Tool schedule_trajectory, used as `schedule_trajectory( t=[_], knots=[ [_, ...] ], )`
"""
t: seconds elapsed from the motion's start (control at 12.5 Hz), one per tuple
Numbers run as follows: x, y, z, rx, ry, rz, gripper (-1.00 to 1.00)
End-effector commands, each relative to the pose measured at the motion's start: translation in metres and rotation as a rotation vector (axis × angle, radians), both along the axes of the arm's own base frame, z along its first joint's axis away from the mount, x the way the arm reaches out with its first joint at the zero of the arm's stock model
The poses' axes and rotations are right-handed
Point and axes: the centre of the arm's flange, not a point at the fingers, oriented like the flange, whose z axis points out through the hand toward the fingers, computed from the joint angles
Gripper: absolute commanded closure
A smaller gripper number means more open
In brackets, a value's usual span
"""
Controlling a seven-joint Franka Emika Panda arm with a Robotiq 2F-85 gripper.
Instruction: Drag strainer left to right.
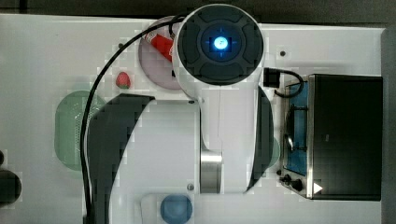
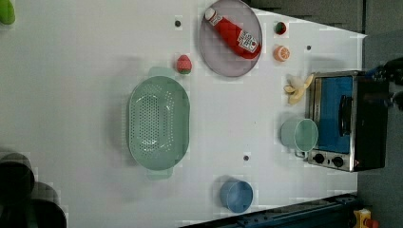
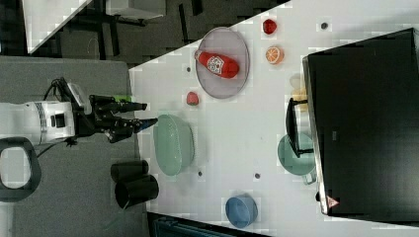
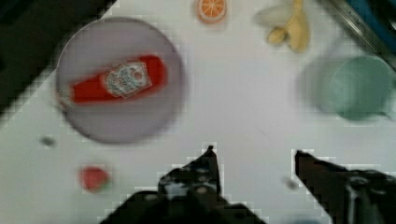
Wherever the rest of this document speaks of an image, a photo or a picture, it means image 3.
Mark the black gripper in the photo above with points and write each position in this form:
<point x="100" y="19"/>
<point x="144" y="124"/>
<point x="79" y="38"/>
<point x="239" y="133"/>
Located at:
<point x="102" y="120"/>

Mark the green plastic strainer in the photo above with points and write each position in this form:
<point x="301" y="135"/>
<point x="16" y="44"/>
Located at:
<point x="174" y="144"/>

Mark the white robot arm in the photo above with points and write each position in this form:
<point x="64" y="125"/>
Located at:
<point x="50" y="122"/>

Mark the red strawberry near strainer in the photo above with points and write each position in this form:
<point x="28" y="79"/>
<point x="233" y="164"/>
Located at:
<point x="192" y="99"/>

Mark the black cylinder rear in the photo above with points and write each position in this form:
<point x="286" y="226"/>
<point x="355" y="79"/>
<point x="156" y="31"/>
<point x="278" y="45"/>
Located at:
<point x="129" y="170"/>

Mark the black cylinder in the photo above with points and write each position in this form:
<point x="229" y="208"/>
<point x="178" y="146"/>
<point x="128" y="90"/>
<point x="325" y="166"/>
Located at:
<point x="129" y="170"/>
<point x="132" y="192"/>

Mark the black cylinder front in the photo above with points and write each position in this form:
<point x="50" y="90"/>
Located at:
<point x="132" y="192"/>

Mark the red ketchup bottle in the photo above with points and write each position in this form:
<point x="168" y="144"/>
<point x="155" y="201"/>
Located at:
<point x="217" y="64"/>

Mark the grey round plate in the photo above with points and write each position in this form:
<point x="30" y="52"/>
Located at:
<point x="227" y="42"/>

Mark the blue bowl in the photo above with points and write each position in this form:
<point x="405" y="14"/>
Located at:
<point x="241" y="210"/>

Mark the orange slice toy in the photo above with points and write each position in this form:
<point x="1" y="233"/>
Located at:
<point x="274" y="55"/>

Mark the red strawberry toy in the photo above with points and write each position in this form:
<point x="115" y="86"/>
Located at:
<point x="269" y="26"/>

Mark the peeled banana toy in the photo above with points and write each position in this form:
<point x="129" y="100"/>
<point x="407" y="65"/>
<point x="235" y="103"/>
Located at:
<point x="299" y="93"/>

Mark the green mug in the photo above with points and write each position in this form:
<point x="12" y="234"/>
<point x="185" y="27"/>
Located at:
<point x="302" y="165"/>

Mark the black toaster oven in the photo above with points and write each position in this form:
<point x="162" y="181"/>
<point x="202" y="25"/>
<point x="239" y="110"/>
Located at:
<point x="360" y="122"/>

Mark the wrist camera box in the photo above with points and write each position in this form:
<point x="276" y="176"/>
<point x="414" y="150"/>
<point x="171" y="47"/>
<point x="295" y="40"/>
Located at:
<point x="81" y="99"/>

